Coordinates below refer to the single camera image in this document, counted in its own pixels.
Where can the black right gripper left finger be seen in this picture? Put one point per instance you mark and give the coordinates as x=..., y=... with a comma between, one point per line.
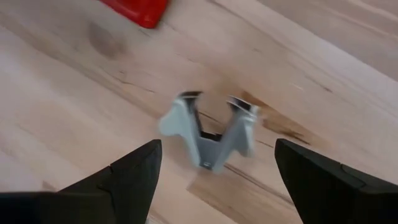
x=93, y=205

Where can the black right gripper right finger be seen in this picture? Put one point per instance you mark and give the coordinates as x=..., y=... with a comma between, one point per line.
x=335, y=202

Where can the pale grey staple remover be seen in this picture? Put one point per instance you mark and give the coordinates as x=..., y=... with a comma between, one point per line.
x=211, y=152

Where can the red stapler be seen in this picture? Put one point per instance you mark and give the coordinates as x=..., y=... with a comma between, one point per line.
x=140, y=12

